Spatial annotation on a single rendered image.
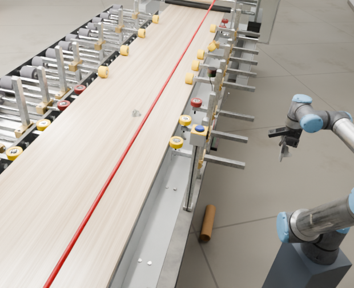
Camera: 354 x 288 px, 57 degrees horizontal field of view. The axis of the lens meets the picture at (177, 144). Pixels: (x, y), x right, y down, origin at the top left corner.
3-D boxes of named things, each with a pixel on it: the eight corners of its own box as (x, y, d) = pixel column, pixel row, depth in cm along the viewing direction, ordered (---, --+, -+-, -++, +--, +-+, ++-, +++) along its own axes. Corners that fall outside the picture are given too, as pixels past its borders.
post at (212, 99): (205, 154, 222) (216, 91, 192) (204, 158, 219) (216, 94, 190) (200, 153, 222) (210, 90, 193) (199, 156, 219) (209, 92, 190)
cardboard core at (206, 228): (216, 206, 264) (210, 235, 241) (214, 212, 269) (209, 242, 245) (206, 203, 265) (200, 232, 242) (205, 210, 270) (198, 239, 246)
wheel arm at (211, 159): (244, 167, 194) (245, 162, 191) (243, 171, 191) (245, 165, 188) (172, 152, 199) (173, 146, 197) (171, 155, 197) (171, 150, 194)
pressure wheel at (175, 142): (176, 149, 202) (178, 134, 195) (184, 156, 198) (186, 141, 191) (165, 153, 199) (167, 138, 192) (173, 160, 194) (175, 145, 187)
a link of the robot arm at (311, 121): (331, 118, 149) (320, 104, 158) (306, 117, 147) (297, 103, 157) (324, 135, 154) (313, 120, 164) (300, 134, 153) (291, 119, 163)
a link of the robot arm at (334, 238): (345, 250, 165) (360, 228, 154) (313, 250, 163) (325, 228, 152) (332, 226, 177) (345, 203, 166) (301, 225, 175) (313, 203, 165)
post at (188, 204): (192, 205, 180) (203, 139, 152) (190, 212, 176) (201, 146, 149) (184, 203, 180) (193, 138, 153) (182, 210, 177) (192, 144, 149)
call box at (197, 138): (206, 140, 154) (208, 126, 149) (203, 148, 148) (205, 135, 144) (191, 137, 155) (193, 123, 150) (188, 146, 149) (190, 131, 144)
